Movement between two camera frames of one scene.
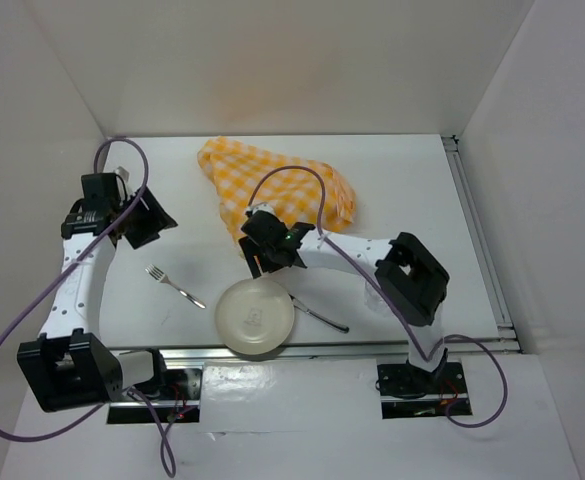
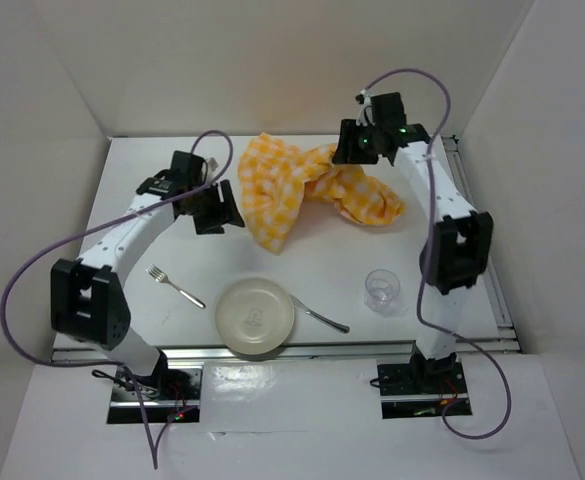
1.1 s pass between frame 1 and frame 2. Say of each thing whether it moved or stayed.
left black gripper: moved
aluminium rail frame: stayed
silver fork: stayed
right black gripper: moved
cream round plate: stayed
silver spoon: stayed
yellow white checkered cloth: moved
